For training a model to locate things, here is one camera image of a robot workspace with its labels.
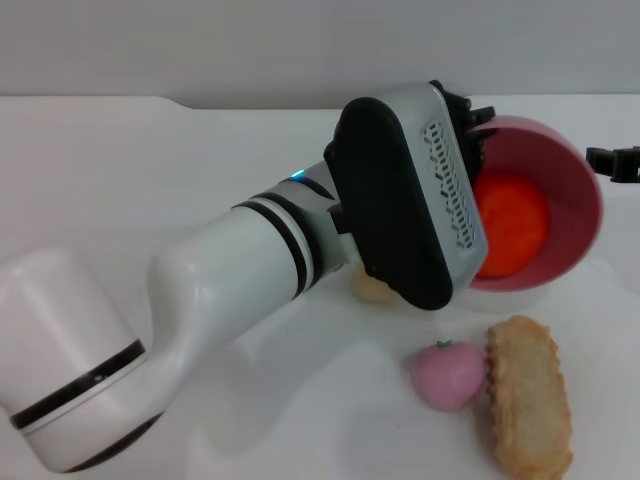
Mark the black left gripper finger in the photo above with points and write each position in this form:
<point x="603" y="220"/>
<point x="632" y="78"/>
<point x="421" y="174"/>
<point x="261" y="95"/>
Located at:
<point x="617" y="162"/>

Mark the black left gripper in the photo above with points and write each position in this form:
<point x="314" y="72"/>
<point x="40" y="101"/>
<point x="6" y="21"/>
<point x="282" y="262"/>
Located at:
<point x="462" y="115"/>

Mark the orange toy fruit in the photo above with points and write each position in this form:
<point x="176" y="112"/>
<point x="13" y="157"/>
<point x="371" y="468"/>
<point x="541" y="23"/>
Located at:
<point x="515" y="225"/>

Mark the golden toy pastry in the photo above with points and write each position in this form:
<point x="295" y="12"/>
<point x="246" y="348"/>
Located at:
<point x="527" y="395"/>

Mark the pink toy peach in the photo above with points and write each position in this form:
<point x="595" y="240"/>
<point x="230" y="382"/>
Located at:
<point x="447" y="375"/>

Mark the pink plastic bowl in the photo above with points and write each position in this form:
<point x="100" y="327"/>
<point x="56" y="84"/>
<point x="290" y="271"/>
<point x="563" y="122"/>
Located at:
<point x="570" y="220"/>

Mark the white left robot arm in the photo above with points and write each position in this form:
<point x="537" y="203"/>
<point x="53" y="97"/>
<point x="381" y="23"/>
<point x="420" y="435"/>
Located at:
<point x="200" y="290"/>

